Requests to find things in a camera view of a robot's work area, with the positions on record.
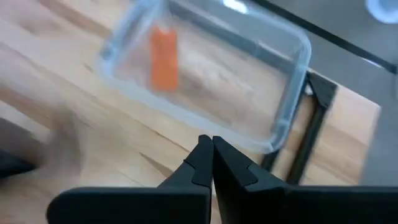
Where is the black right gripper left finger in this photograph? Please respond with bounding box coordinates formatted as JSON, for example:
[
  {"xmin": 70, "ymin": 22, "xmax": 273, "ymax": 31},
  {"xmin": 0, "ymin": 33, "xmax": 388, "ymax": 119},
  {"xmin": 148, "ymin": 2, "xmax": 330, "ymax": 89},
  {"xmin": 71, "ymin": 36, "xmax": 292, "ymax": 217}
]
[{"xmin": 46, "ymin": 134, "xmax": 215, "ymax": 224}]

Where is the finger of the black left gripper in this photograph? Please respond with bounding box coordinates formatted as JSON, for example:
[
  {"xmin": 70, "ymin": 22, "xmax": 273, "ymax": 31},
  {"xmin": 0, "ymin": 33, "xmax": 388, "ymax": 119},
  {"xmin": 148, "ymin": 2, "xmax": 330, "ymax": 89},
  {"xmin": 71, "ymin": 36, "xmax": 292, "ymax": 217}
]
[{"xmin": 0, "ymin": 149, "xmax": 37, "ymax": 180}]

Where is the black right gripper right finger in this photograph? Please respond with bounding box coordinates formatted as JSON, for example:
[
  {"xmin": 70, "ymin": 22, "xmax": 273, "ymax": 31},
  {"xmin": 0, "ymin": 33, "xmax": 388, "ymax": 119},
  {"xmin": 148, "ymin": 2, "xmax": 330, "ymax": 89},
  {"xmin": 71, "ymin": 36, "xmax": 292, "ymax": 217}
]
[{"xmin": 212, "ymin": 136, "xmax": 398, "ymax": 224}]

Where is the orange elastic bandage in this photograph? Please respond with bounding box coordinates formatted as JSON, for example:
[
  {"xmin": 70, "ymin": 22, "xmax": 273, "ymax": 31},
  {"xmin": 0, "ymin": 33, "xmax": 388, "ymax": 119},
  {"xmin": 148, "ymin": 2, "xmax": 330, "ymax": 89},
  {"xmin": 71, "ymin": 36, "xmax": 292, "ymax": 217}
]
[{"xmin": 148, "ymin": 25, "xmax": 180, "ymax": 93}]

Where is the clear plastic storage box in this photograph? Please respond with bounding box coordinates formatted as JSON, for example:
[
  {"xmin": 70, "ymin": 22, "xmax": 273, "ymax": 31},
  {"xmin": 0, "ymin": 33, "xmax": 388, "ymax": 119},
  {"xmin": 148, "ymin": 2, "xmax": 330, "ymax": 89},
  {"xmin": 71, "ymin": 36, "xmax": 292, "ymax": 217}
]
[{"xmin": 96, "ymin": 0, "xmax": 313, "ymax": 156}]

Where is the white pole stand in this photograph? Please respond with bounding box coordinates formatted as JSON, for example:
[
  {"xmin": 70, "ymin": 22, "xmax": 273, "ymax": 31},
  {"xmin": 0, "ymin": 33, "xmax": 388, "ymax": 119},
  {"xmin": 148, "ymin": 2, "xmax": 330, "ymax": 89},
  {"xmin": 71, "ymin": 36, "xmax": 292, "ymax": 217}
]
[{"xmin": 364, "ymin": 0, "xmax": 398, "ymax": 25}]

